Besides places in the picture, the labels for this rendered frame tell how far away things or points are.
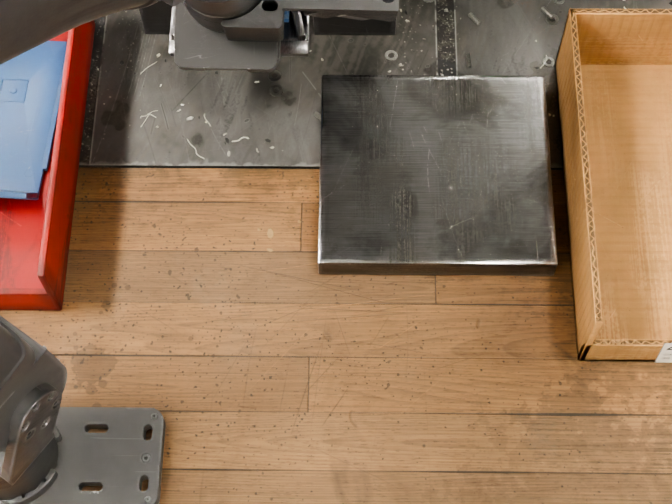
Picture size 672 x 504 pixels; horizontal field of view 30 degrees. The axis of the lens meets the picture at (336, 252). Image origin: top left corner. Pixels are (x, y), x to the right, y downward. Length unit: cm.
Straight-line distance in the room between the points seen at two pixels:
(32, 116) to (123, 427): 26
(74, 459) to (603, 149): 45
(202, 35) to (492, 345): 29
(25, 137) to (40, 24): 42
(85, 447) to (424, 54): 40
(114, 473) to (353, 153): 29
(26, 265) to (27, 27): 39
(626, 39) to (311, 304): 31
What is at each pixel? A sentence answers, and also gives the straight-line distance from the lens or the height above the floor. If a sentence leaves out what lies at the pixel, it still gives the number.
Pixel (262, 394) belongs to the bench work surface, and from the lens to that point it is 87.
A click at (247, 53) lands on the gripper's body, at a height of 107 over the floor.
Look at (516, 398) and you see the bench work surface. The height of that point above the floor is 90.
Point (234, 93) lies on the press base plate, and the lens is 99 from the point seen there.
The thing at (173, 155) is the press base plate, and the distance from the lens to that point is 96.
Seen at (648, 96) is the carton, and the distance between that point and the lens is 100.
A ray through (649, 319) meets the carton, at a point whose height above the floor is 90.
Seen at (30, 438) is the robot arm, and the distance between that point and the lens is 77.
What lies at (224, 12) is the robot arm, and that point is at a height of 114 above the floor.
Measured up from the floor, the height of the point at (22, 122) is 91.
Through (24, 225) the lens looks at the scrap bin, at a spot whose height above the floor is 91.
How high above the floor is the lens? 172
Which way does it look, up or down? 64 degrees down
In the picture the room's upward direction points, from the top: 1 degrees counter-clockwise
